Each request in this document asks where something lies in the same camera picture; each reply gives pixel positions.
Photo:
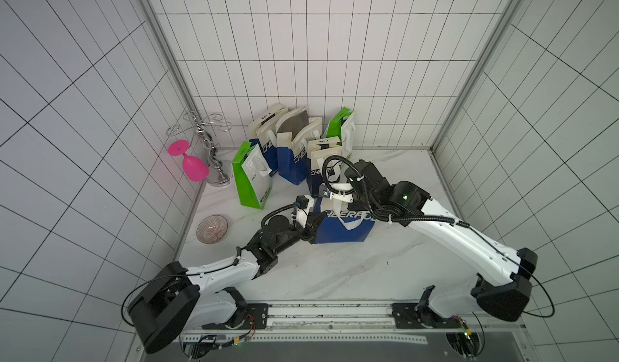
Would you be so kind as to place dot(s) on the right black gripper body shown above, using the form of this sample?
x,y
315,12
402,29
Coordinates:
x,y
344,180

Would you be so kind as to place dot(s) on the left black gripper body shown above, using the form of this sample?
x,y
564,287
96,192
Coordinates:
x,y
305,232

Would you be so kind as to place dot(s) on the dark blue bag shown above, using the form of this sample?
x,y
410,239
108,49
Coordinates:
x,y
341,224

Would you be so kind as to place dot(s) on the green white bag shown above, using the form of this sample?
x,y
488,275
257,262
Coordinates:
x,y
251,172
342,125

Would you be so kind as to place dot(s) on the blue cheerful bag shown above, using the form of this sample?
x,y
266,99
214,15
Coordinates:
x,y
262,132
294,131

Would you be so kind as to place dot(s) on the blue Cheerful bag front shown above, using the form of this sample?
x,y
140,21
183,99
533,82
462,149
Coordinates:
x,y
262,132

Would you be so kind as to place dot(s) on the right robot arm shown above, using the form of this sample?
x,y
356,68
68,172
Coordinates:
x,y
502,285

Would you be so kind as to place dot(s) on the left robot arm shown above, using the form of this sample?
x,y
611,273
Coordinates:
x,y
160,309

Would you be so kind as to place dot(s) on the round drain cover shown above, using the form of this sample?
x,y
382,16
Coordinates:
x,y
212,229

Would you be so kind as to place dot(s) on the chrome glass holder stand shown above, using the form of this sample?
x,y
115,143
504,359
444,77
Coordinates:
x,y
220,171

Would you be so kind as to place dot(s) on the pink plastic wine glass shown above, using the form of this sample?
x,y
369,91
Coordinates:
x,y
195,169

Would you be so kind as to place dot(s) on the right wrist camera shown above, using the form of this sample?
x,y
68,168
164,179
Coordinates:
x,y
339,192

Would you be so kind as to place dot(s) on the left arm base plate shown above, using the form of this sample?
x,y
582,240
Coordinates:
x,y
254,315

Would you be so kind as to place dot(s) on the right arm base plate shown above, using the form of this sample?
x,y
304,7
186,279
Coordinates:
x,y
407,315

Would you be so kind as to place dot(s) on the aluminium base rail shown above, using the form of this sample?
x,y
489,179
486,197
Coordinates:
x,y
317,317

